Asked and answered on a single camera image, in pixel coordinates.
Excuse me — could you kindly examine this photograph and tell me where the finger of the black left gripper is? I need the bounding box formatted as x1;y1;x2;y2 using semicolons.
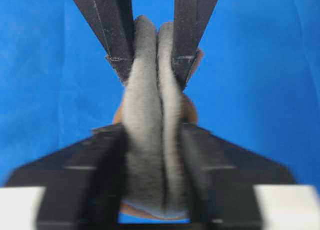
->
73;0;135;85
171;0;218;89

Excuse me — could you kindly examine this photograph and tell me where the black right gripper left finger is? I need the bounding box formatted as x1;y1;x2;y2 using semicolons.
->
0;124;128;229

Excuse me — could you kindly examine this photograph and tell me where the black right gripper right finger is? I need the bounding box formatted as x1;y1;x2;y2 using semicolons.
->
179;123;320;230

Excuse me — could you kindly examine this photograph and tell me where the grey and brown sponge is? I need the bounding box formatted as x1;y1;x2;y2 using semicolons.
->
114;15;198;220

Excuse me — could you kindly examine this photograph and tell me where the blue table cloth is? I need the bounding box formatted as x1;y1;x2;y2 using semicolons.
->
0;0;320;229

